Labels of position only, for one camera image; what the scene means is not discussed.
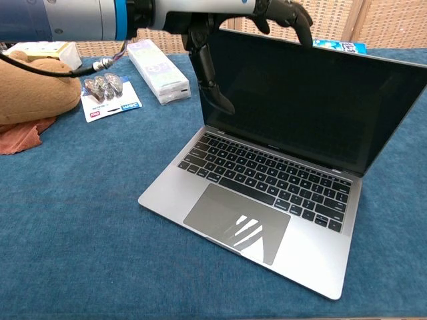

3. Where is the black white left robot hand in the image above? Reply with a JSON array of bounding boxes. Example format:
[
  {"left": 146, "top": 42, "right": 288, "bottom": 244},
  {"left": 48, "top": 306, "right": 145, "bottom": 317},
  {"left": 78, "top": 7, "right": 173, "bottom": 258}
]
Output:
[{"left": 135, "top": 0, "right": 314, "bottom": 116}]

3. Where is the grey laptop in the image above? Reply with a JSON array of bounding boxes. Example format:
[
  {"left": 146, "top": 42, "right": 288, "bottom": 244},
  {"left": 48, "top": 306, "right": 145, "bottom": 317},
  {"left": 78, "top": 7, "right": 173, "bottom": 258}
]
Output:
[{"left": 137, "top": 27, "right": 427, "bottom": 301}]

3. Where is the long smiley print pack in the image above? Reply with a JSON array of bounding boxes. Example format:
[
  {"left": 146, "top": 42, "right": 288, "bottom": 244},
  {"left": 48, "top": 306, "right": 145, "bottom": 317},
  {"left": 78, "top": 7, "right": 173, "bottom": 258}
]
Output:
[{"left": 125, "top": 39, "right": 192, "bottom": 106}]

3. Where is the correction tape blister pack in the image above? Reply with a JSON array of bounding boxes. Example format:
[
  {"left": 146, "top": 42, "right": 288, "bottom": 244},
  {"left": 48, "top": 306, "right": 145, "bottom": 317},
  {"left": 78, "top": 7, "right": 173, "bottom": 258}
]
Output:
[{"left": 81, "top": 72, "right": 143, "bottom": 123}]

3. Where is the gold and white box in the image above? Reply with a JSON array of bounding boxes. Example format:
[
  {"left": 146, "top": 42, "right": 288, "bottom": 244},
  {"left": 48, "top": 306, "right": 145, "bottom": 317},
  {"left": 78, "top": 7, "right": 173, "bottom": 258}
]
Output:
[{"left": 2, "top": 40, "right": 83, "bottom": 72}]

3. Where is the blue cookie box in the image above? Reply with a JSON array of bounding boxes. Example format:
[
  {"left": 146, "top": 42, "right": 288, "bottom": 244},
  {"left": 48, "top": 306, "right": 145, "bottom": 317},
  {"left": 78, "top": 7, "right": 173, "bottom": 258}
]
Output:
[{"left": 312, "top": 38, "right": 368, "bottom": 55}]

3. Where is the wicker folding screen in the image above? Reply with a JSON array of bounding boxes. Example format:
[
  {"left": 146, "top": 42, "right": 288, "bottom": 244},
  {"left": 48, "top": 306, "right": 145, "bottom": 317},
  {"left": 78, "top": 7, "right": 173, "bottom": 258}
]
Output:
[{"left": 6, "top": 0, "right": 427, "bottom": 58}]

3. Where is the brown plush capybara toy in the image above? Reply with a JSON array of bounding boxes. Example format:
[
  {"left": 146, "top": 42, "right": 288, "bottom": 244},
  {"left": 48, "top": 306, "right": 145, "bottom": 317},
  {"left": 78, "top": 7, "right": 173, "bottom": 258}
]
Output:
[{"left": 0, "top": 50, "right": 82, "bottom": 125}]

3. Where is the rust orange cloth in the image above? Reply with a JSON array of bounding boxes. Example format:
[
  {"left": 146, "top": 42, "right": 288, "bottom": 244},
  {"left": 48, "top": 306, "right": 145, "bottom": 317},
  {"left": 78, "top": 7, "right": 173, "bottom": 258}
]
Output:
[{"left": 0, "top": 116, "right": 57, "bottom": 155}]

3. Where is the blue tablecloth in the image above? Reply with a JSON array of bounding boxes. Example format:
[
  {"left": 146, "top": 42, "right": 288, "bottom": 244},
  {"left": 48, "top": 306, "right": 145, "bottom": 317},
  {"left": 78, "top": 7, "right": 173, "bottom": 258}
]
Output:
[{"left": 0, "top": 48, "right": 427, "bottom": 320}]

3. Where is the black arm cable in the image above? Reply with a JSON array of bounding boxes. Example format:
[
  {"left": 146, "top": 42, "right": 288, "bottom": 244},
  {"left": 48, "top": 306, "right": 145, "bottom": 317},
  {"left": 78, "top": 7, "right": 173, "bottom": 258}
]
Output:
[{"left": 0, "top": 39, "right": 129, "bottom": 79}]

